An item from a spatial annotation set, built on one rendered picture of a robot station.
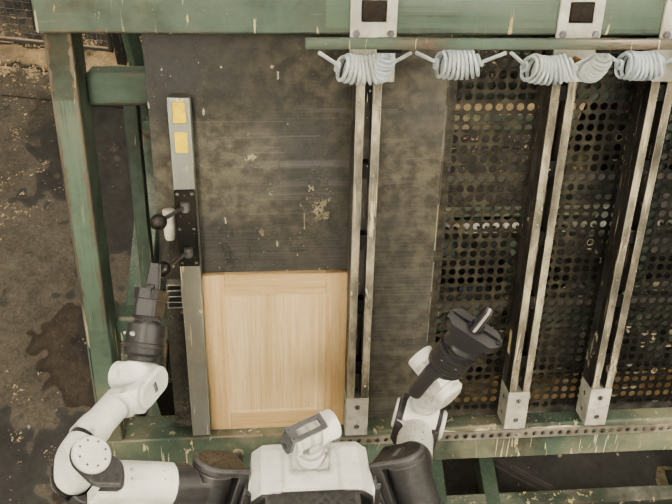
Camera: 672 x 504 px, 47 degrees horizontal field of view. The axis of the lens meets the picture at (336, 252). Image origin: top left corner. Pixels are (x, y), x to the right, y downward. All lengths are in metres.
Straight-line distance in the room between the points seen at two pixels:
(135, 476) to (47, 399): 1.78
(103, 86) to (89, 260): 0.42
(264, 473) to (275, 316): 0.49
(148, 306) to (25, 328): 1.84
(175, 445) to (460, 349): 0.94
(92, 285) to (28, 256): 1.78
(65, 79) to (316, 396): 1.06
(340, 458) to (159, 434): 0.69
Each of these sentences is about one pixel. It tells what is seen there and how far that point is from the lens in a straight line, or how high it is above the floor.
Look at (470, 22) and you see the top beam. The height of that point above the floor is 1.90.
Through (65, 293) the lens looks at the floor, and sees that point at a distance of 3.61.
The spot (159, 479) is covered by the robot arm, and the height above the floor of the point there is 1.42.
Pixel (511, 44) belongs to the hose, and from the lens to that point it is 1.62.
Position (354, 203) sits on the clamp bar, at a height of 1.52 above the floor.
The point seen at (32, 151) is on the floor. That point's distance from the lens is 4.16.
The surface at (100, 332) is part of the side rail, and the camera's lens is 2.07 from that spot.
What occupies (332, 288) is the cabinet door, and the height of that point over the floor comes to 1.27.
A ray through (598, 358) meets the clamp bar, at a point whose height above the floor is 1.12.
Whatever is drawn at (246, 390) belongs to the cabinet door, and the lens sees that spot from 2.17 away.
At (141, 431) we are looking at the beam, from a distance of 2.28.
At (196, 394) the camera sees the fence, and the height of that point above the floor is 1.02.
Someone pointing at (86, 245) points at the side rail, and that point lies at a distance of 1.96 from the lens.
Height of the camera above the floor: 2.98
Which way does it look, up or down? 56 degrees down
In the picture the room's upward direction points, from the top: 6 degrees clockwise
